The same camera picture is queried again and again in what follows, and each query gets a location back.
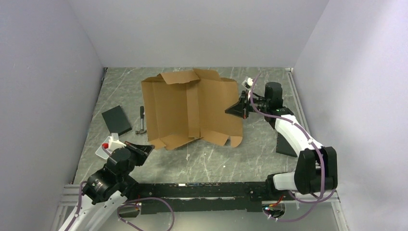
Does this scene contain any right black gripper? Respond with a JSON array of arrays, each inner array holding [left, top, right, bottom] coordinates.
[[225, 90, 269, 120]]

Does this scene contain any brown cardboard box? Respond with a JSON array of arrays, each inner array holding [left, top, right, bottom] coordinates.
[[141, 68, 243, 150]]

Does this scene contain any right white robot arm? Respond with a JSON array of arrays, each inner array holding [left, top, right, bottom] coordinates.
[[225, 78, 338, 200]]

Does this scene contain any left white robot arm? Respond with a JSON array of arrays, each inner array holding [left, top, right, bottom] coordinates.
[[59, 141, 155, 231]]

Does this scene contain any left black rectangular pad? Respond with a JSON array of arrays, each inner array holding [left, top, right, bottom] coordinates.
[[102, 105, 132, 136]]

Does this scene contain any black rectangular pad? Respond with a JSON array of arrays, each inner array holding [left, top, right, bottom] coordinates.
[[102, 105, 132, 136], [276, 133, 298, 158]]

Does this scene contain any right black rectangular pad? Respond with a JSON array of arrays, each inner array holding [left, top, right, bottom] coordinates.
[[276, 133, 298, 158]]

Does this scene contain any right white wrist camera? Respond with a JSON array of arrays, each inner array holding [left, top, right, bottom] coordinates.
[[242, 77, 253, 90]]

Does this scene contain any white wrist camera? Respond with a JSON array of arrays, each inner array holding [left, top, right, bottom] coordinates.
[[101, 135, 126, 159], [242, 77, 253, 90]]

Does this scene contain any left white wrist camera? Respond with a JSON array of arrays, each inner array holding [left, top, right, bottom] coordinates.
[[101, 135, 126, 159]]

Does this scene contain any black handled claw hammer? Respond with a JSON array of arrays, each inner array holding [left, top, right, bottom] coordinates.
[[135, 106, 147, 135]]

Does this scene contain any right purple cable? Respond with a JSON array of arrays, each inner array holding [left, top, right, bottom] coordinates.
[[248, 72, 336, 223]]

